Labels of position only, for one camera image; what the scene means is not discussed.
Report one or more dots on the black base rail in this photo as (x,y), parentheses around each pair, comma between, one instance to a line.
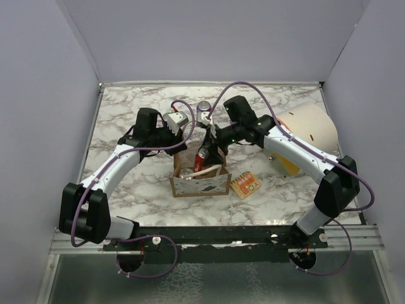
(216,244)

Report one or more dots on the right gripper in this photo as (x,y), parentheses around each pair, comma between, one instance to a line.
(214,156)

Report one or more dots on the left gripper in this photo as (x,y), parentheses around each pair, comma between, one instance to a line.
(175,139)

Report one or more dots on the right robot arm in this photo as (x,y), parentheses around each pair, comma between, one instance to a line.
(336,177)

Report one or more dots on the red cola can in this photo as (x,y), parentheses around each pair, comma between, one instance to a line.
(185,173)
(201,155)

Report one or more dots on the orange spiral notebook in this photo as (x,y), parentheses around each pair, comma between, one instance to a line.
(245,184)

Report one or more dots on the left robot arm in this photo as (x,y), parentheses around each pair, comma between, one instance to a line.
(84,210)

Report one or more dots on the round cabinet toy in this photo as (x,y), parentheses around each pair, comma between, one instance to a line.
(307,123)

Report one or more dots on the purple soda can middle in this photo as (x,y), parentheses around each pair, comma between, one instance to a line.
(202,106)

